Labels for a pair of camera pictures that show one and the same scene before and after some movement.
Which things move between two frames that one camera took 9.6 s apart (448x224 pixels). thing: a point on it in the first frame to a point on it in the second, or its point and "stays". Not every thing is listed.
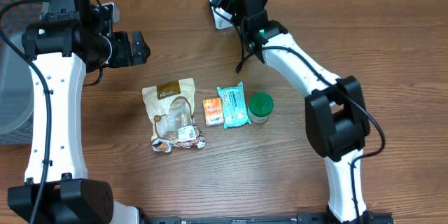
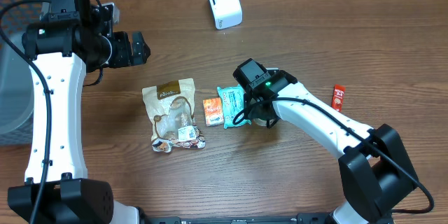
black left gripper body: (120, 55) stays
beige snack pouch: (171, 108) stays
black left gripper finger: (141, 50) stays
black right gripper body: (236, 21) to (255, 113)
